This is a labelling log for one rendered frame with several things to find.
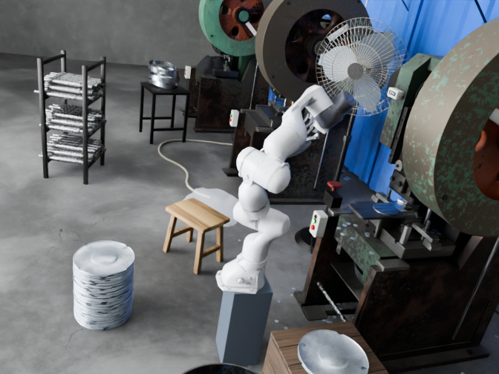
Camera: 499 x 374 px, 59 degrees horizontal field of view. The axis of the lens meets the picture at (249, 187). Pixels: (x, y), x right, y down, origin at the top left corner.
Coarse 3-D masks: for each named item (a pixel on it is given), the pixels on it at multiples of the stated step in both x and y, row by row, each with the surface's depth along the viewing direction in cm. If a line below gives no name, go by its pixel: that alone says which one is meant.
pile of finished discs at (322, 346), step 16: (304, 336) 189; (320, 336) 190; (336, 336) 193; (304, 352) 181; (320, 352) 181; (336, 352) 182; (352, 352) 185; (304, 368) 174; (320, 368) 174; (336, 368) 175; (352, 368) 177
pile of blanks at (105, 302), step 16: (80, 272) 209; (128, 272) 218; (80, 288) 213; (96, 288) 210; (112, 288) 213; (128, 288) 223; (80, 304) 219; (96, 304) 216; (112, 304) 217; (128, 304) 230; (80, 320) 222; (96, 320) 219; (112, 320) 222
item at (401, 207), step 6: (396, 204) 224; (402, 204) 225; (402, 210) 219; (408, 210) 222; (414, 210) 221; (408, 216) 214; (414, 216) 215; (420, 216) 216; (402, 222) 216; (408, 222) 215; (414, 222) 216; (420, 222) 217
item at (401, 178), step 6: (396, 162) 214; (402, 162) 210; (396, 168) 214; (402, 168) 210; (396, 174) 211; (402, 174) 208; (396, 180) 211; (402, 180) 206; (396, 186) 211; (402, 186) 207; (408, 186) 207; (402, 192) 208; (408, 192) 207
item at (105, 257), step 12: (108, 240) 233; (84, 252) 221; (96, 252) 222; (108, 252) 223; (120, 252) 226; (132, 252) 227; (84, 264) 213; (96, 264) 214; (108, 264) 216; (120, 264) 217
